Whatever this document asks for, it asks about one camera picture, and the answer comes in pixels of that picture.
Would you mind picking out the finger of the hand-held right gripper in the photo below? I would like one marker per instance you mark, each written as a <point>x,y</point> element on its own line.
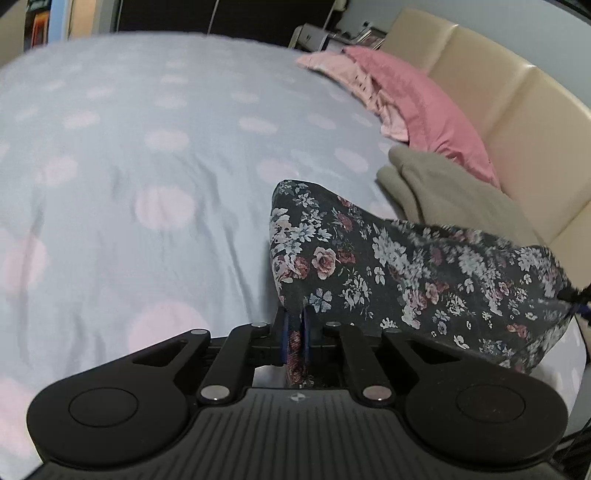
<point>579,300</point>

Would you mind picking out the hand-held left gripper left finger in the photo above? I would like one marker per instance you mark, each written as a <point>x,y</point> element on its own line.
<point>290,339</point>

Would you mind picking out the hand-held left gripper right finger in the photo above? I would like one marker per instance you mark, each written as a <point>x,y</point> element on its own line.
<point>306,341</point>

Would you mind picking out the dark floral pants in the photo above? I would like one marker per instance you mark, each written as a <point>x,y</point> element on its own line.
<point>383,272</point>

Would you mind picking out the beige blanket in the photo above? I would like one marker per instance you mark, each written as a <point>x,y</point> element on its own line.
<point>452,194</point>

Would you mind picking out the cream padded headboard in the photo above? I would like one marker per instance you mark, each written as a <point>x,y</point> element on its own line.
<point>521,115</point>

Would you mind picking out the blue bed sheet pink dots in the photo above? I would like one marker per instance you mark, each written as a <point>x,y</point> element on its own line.
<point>138,184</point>

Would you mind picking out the pink pillow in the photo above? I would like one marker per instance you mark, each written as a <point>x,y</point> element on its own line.
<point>415,106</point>

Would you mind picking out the light pink patterned cloth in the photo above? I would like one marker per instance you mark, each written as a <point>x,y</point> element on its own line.
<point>360,78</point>

